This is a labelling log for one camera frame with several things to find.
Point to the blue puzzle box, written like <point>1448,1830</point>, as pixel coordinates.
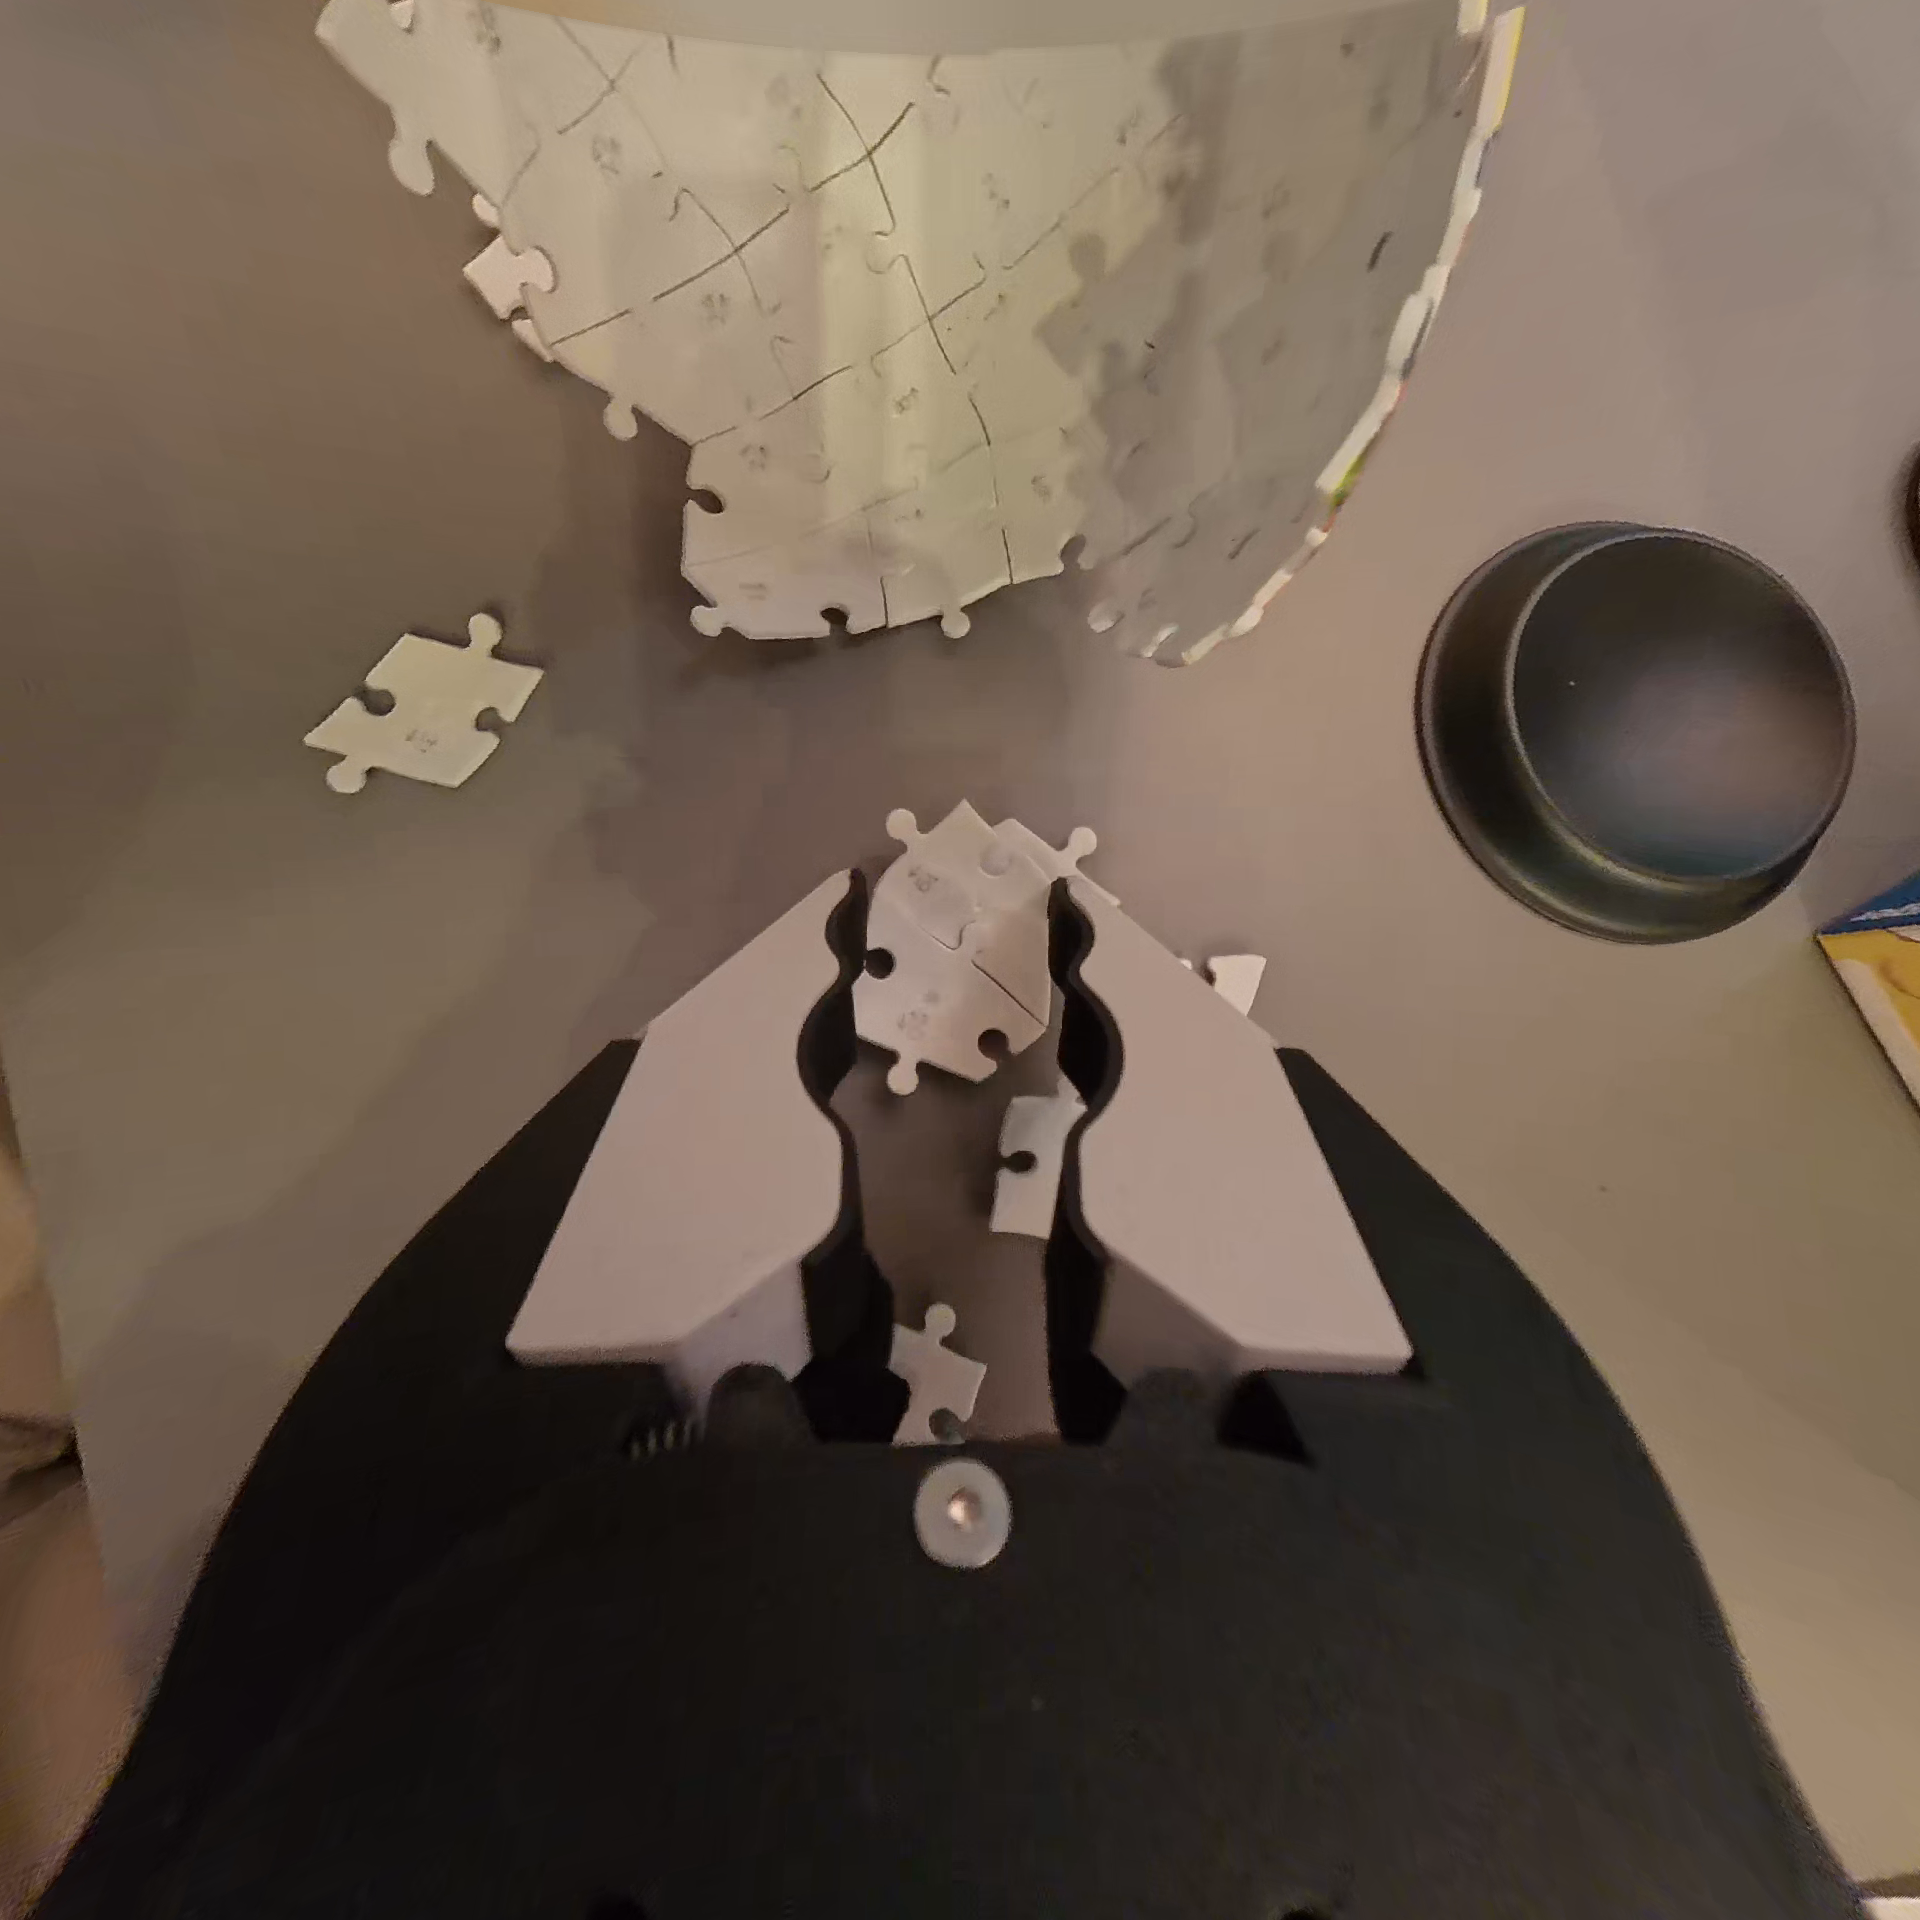
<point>1895,990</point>

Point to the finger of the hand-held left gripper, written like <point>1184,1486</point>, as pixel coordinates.
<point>976,21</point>

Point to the black round stand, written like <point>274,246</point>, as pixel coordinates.
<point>1635,721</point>

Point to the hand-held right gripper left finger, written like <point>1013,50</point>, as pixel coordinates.
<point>676,1203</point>

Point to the colourful puzzle ball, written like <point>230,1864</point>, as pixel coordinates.
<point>901,300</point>

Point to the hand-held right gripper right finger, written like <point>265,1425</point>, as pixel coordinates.
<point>1244,1203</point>

